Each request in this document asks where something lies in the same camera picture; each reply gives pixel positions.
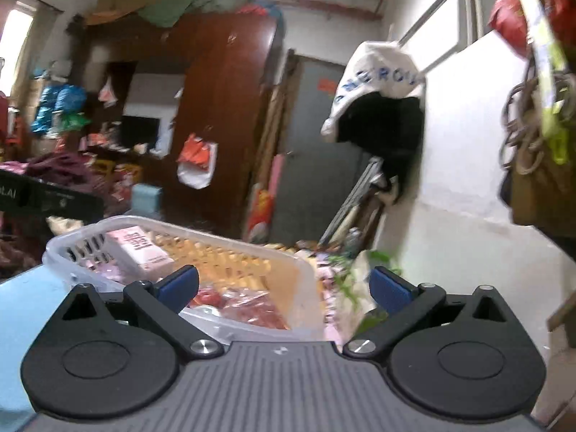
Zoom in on pink box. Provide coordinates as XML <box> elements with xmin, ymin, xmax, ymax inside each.
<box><xmin>103</xmin><ymin>226</ymin><xmax>177</xmax><ymax>280</ymax></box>

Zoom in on maroon cloth heap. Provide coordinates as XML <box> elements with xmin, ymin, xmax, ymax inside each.
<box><xmin>24</xmin><ymin>150</ymin><xmax>118</xmax><ymax>199</ymax></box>

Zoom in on green-handled white bag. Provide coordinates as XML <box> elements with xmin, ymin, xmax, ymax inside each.
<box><xmin>330</xmin><ymin>248</ymin><xmax>402</xmax><ymax>329</ymax></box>

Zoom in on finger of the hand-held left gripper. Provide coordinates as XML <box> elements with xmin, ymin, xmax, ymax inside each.
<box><xmin>27</xmin><ymin>179</ymin><xmax>105</xmax><ymax>226</ymax></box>

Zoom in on red plastic bag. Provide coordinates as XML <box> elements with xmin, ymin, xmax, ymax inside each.
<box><xmin>489</xmin><ymin>0</ymin><xmax>543</xmax><ymax>58</ymax></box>

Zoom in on red and white hanging bag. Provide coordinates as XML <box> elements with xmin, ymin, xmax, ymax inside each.
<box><xmin>176</xmin><ymin>132</ymin><xmax>219</xmax><ymax>190</ymax></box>

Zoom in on white hanging plastic bag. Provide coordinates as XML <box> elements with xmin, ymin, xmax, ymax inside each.
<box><xmin>98</xmin><ymin>76</ymin><xmax>118</xmax><ymax>109</ymax></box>

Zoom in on brown bag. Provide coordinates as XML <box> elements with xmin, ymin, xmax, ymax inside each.
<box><xmin>499</xmin><ymin>141</ymin><xmax>576</xmax><ymax>240</ymax></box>

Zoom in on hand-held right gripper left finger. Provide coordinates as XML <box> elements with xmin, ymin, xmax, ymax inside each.
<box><xmin>60</xmin><ymin>265</ymin><xmax>224</xmax><ymax>363</ymax></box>

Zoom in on blue plastic bags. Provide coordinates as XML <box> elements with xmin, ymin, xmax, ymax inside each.
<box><xmin>31</xmin><ymin>82</ymin><xmax>87</xmax><ymax>134</ymax></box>

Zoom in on coiled rope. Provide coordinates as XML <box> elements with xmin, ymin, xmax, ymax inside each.
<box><xmin>501</xmin><ymin>69</ymin><xmax>568</xmax><ymax>177</ymax></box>

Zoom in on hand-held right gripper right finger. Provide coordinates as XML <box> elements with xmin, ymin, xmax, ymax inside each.
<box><xmin>343</xmin><ymin>265</ymin><xmax>510</xmax><ymax>361</ymax></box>

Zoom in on red snack packet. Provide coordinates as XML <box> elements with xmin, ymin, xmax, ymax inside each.
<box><xmin>191</xmin><ymin>284</ymin><xmax>289</xmax><ymax>330</ymax></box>

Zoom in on brown wooden wardrobe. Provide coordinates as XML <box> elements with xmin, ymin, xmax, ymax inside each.
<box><xmin>67</xmin><ymin>9</ymin><xmax>282</xmax><ymax>239</ymax></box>

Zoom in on white plastic lattice basket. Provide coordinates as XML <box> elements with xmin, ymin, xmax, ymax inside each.
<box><xmin>42</xmin><ymin>215</ymin><xmax>325</xmax><ymax>342</ymax></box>

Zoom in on white printed cap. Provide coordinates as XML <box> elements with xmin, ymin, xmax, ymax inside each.
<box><xmin>320</xmin><ymin>40</ymin><xmax>427</xmax><ymax>141</ymax></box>

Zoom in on grey door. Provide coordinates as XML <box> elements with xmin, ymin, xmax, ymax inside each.
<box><xmin>270</xmin><ymin>51</ymin><xmax>374</xmax><ymax>246</ymax></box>

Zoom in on green cloth on wardrobe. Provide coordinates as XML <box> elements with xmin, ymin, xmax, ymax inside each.
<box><xmin>136</xmin><ymin>0</ymin><xmax>195</xmax><ymax>28</ymax></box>

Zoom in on light blue box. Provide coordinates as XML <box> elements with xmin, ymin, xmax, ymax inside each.
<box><xmin>130</xmin><ymin>184</ymin><xmax>163</xmax><ymax>222</ymax></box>

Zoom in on black monitor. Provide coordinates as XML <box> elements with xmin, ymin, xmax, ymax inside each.
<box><xmin>120</xmin><ymin>115</ymin><xmax>161</xmax><ymax>148</ymax></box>

